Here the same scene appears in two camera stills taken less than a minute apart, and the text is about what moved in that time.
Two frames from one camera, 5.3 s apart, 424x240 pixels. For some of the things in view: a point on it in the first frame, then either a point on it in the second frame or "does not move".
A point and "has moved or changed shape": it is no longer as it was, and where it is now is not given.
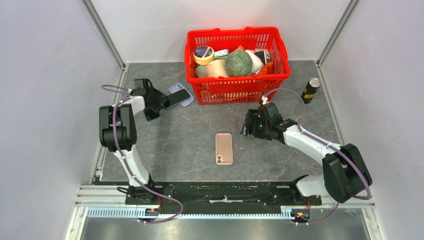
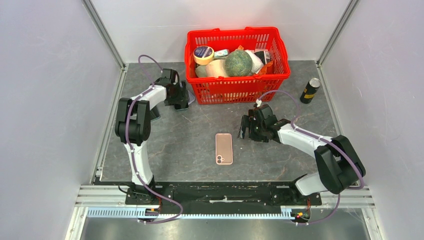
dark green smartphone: x=178 y=97 has moved or changed shape
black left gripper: x=160 y=97 -> x=183 y=96
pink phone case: x=224 y=149 does not move
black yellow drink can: x=310 y=90 does not move
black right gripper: x=253 y=118 does not move
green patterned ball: x=238 y=63 does not move
